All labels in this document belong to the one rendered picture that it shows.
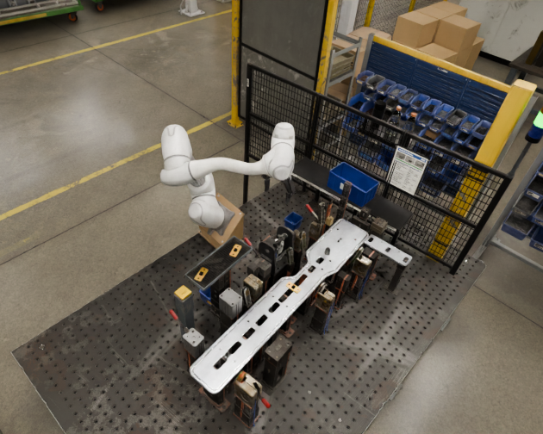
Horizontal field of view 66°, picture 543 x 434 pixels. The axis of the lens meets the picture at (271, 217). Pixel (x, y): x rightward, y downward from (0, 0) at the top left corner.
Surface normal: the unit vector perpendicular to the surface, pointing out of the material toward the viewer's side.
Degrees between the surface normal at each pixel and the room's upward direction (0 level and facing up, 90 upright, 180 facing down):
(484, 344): 0
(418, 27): 90
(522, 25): 90
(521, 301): 0
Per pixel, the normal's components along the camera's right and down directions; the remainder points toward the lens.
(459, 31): -0.74, 0.43
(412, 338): 0.07, -0.71
